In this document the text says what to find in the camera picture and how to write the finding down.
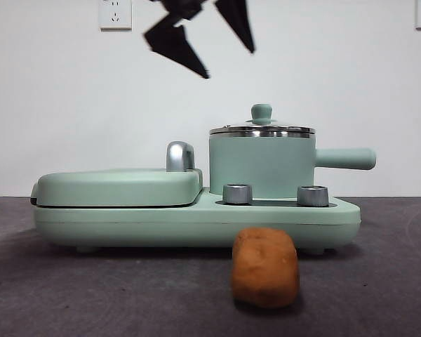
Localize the glass pot lid green knob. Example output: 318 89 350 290
209 103 316 138

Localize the brown potato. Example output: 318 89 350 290
230 227 300 310

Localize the silver control knob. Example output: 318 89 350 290
297 185 330 207
222 183 253 205

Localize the green breakfast maker base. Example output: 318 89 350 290
33 185 362 254

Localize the green pot with handle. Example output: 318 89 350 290
208 135 377 198

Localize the green griddle cover chrome handle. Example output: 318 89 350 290
30 141 204 209

